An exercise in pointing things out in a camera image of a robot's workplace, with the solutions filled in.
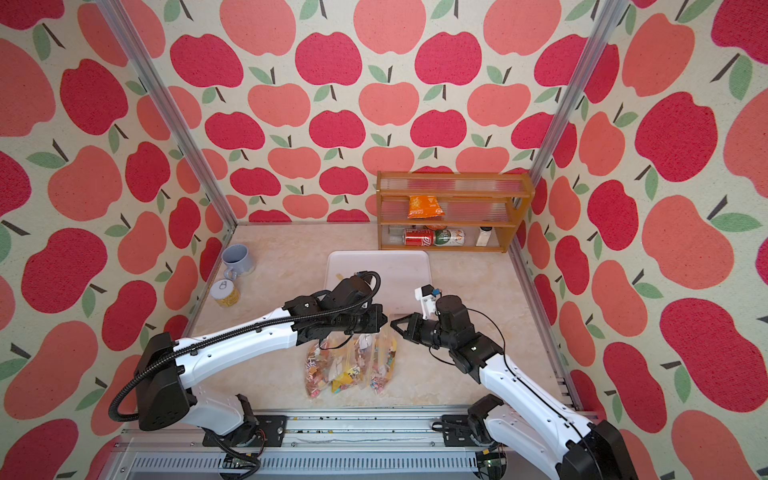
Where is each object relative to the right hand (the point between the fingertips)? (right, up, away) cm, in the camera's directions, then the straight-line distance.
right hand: (392, 329), depth 76 cm
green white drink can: (+22, +25, +32) cm, 46 cm away
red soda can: (+10, +25, +32) cm, 42 cm away
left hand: (0, +1, -2) cm, 3 cm away
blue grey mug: (-51, +17, +23) cm, 59 cm away
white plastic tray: (+4, +13, +31) cm, 34 cm away
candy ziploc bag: (-20, -11, +4) cm, 24 cm away
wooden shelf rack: (+24, +36, +42) cm, 61 cm away
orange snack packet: (+12, +36, +26) cm, 46 cm away
